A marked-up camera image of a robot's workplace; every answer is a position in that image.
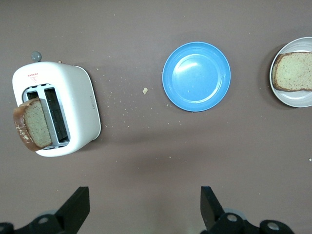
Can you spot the brown-crust bread slice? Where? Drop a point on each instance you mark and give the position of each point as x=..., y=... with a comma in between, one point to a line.
x=295, y=73
x=36, y=124

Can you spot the beige round plate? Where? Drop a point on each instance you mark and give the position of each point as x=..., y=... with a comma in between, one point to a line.
x=297, y=100

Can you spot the blue round plate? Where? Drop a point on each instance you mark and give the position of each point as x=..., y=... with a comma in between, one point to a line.
x=196, y=78

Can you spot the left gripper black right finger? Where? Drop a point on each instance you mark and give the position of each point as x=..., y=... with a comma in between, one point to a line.
x=214, y=217

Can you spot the white two-slot toaster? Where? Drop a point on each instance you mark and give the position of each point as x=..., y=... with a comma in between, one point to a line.
x=78, y=102

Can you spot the bread crumb chunk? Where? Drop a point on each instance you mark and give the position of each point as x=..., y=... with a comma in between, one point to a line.
x=145, y=91

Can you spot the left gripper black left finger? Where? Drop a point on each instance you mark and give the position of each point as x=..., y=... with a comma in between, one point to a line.
x=68, y=214

